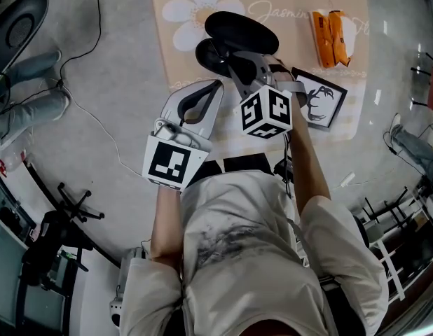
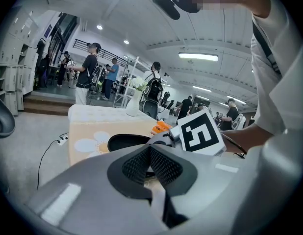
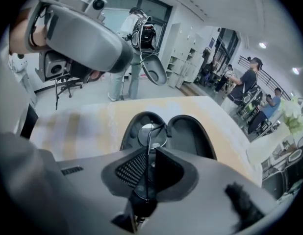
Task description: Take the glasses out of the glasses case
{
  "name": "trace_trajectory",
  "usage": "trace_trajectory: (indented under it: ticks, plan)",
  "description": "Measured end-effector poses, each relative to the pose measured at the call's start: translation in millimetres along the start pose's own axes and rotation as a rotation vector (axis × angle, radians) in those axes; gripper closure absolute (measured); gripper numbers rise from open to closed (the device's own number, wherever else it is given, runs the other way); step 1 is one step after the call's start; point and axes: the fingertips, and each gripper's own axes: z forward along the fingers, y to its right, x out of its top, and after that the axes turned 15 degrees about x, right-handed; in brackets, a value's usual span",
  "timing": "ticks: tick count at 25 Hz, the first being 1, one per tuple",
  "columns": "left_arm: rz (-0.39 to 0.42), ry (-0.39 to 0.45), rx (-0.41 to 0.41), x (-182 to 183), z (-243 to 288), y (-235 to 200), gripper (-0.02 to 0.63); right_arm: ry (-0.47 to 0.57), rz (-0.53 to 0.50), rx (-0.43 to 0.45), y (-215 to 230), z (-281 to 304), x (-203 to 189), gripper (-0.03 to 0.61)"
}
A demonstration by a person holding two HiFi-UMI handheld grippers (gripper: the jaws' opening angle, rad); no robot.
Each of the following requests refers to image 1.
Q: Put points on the person's left forearm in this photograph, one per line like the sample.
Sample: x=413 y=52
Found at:
x=165 y=229

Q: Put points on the curved glass desk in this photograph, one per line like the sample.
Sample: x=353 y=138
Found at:
x=10 y=257

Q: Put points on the white power strip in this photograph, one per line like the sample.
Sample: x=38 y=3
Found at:
x=347 y=180

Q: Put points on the white metal rack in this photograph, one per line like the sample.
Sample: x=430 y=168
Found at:
x=395 y=278

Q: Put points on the black glasses case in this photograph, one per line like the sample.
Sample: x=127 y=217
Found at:
x=244 y=30

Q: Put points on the person's right forearm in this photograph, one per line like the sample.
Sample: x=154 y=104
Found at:
x=307 y=166

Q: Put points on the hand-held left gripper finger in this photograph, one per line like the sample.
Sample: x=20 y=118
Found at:
x=216 y=117
x=171 y=105

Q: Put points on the black-framed antler picture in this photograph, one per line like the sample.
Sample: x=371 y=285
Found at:
x=325 y=100

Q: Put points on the person's white shirt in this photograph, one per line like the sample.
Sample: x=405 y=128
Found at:
x=244 y=275

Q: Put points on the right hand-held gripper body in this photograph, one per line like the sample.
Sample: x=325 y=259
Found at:
x=269 y=114

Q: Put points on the black office chair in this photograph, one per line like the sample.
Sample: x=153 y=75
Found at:
x=55 y=229

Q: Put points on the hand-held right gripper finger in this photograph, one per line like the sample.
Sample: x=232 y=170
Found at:
x=241 y=90
x=259 y=72

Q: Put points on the person's dark trousers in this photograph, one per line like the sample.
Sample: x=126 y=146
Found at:
x=237 y=163

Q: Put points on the orange tissue packet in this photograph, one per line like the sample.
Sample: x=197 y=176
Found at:
x=328 y=37

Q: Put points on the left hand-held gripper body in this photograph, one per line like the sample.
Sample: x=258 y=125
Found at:
x=167 y=159

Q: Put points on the black oval backpack rig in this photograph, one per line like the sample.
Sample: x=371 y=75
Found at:
x=20 y=30

